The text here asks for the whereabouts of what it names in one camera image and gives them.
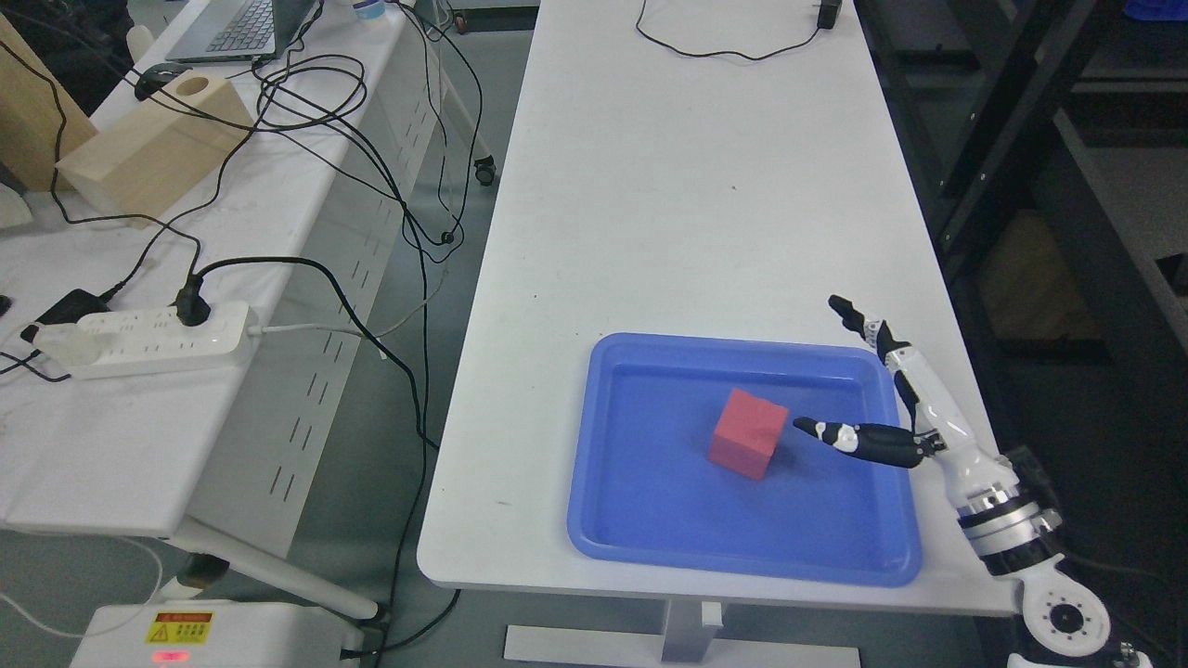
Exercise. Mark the grey laptop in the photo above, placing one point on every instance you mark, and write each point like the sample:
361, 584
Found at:
240, 31

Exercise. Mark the pink foam block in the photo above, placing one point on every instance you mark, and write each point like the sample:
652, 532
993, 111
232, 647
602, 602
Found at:
747, 433

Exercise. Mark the blue plastic tray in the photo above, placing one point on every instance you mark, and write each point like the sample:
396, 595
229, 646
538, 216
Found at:
687, 456

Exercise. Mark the black metal shelf right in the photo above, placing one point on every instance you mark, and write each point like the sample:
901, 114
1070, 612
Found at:
1046, 140

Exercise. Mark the black power adapter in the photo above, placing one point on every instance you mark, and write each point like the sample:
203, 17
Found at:
70, 309

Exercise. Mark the white power strip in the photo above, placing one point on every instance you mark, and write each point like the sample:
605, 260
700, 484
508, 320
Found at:
148, 342

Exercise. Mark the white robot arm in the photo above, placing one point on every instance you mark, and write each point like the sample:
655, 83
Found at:
1012, 532

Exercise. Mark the white box device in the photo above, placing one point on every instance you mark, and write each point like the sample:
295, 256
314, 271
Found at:
217, 633

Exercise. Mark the cardboard box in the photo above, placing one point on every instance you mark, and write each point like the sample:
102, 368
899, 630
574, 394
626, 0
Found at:
40, 122

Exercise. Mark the white table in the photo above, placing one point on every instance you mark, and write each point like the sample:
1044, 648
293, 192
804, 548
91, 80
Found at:
723, 182

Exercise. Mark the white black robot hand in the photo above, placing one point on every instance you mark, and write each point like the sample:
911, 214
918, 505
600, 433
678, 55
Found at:
919, 417

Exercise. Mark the wooden block with hole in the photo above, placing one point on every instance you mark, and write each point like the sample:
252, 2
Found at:
157, 152

